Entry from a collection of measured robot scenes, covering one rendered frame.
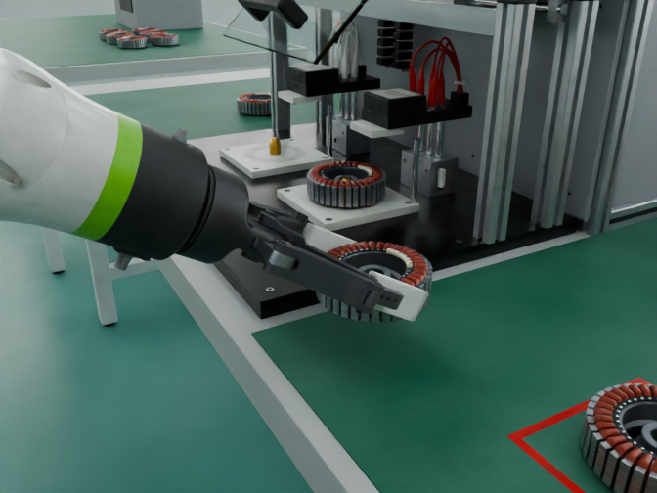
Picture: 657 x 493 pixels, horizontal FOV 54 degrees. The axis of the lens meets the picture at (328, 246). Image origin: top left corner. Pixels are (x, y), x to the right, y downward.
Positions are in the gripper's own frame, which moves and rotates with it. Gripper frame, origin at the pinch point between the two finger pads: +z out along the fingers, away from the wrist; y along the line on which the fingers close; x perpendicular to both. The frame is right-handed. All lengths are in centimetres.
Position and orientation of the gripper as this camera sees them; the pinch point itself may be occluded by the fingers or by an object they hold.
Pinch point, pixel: (370, 274)
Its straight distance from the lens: 61.8
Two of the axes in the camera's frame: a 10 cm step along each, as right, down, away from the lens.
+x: 4.5, -8.8, -1.5
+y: 4.8, 3.8, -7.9
